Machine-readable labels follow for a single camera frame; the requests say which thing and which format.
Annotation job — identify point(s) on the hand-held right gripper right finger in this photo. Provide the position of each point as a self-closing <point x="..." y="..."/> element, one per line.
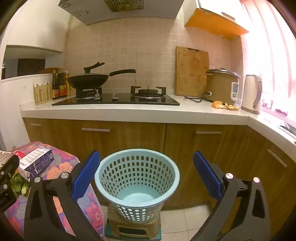
<point x="207" y="173"/>

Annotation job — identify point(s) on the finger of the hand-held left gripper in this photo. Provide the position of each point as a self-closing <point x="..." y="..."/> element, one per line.
<point x="8" y="169"/>

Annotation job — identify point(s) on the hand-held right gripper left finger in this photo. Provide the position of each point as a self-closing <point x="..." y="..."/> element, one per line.
<point x="84" y="176"/>

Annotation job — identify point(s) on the light blue perforated plastic basket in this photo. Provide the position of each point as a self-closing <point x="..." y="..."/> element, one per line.
<point x="138" y="197"/>

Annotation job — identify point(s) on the polka dot cloth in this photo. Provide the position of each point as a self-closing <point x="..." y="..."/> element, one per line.
<point x="5" y="154"/>

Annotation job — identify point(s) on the green leafy vegetable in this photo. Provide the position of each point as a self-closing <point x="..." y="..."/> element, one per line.
<point x="19" y="185"/>

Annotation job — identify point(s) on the floral cloth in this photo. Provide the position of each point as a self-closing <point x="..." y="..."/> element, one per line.
<point x="62" y="162"/>

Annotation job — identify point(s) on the white and dark carton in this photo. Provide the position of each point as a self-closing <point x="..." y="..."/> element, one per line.
<point x="37" y="160"/>

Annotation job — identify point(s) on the wooden base cabinet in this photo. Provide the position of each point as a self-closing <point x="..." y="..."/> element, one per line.
<point x="138" y="136"/>

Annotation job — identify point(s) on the flat orange peel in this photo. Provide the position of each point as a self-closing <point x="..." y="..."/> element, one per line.
<point x="231" y="107"/>

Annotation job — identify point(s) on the brown plastic stool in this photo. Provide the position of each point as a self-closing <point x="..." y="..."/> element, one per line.
<point x="134" y="228"/>

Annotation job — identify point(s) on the beige utensil basket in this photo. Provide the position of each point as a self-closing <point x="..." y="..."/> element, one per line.
<point x="42" y="93"/>

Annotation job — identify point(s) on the black glass gas stove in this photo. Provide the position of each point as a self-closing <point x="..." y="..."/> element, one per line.
<point x="124" y="99"/>

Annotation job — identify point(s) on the white plug-in power meter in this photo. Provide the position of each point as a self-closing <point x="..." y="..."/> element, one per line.
<point x="234" y="91"/>

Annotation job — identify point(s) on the beige rice cooker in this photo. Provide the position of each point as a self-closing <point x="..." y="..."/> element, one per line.
<point x="219" y="85"/>

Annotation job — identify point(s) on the white electric kettle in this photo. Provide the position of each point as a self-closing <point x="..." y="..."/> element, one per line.
<point x="251" y="95"/>

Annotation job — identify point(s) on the steel sink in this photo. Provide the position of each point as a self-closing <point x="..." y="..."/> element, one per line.
<point x="289" y="131"/>

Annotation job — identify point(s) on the wide dark sauce bottle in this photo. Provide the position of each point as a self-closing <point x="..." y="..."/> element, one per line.
<point x="62" y="85"/>

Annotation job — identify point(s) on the black wok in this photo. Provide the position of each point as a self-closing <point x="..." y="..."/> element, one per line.
<point x="87" y="81"/>

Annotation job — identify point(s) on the small dark bottle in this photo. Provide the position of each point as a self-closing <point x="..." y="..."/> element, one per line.
<point x="3" y="73"/>

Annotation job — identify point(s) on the wooden cutting board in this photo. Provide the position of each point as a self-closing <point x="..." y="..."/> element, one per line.
<point x="189" y="74"/>

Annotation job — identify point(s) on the black wok lid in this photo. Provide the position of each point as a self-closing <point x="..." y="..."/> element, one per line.
<point x="92" y="68"/>

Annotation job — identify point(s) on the grey range hood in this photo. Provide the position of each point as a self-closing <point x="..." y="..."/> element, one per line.
<point x="92" y="11"/>

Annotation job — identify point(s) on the orange wall cabinet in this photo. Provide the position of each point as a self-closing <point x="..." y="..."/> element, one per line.
<point x="215" y="25"/>

